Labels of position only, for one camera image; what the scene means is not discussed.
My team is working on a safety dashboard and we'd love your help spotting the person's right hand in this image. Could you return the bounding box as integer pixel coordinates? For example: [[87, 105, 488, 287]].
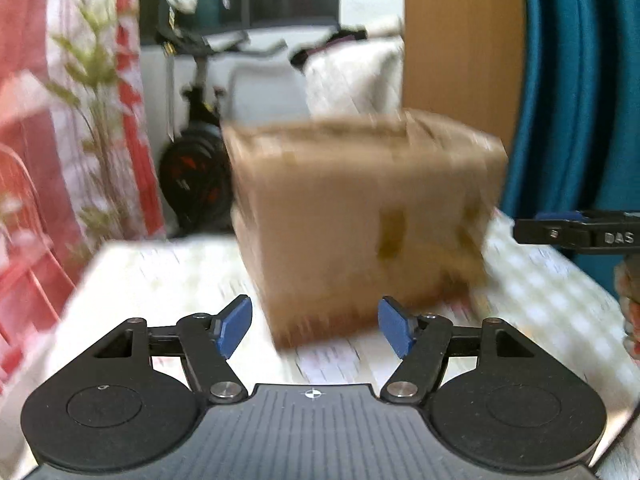
[[613, 259, 640, 360]]

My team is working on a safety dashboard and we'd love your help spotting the teal curtain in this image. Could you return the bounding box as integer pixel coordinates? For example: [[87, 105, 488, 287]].
[[500, 0, 640, 281]]

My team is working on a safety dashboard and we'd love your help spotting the cardboard box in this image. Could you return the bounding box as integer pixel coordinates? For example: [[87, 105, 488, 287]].
[[220, 108, 510, 352]]

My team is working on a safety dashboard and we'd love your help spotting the wooden panel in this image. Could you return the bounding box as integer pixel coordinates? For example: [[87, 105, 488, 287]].
[[402, 0, 529, 147]]

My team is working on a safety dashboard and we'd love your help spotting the checked tablecloth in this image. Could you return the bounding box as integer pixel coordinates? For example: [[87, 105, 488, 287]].
[[0, 210, 640, 480]]

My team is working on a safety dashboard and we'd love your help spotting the black exercise bike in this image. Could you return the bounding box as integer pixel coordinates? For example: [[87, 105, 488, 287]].
[[155, 25, 290, 237]]

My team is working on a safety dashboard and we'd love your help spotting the red printed backdrop cloth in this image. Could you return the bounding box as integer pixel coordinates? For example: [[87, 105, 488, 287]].
[[0, 0, 168, 397]]

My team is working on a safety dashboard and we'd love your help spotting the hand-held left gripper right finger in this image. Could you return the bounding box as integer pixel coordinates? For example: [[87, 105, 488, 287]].
[[377, 296, 539, 405]]

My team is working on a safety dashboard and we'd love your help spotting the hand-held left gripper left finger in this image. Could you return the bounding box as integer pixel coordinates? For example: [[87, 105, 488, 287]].
[[95, 295, 254, 405]]

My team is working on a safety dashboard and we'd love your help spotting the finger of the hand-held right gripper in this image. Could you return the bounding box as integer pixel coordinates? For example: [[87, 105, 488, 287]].
[[514, 211, 595, 252]]

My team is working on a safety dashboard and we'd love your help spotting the white quilted blanket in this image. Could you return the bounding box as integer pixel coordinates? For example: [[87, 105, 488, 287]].
[[302, 35, 406, 119]]

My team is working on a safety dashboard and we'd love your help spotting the black garment with pink trim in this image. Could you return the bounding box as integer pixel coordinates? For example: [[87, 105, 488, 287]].
[[290, 29, 370, 69]]

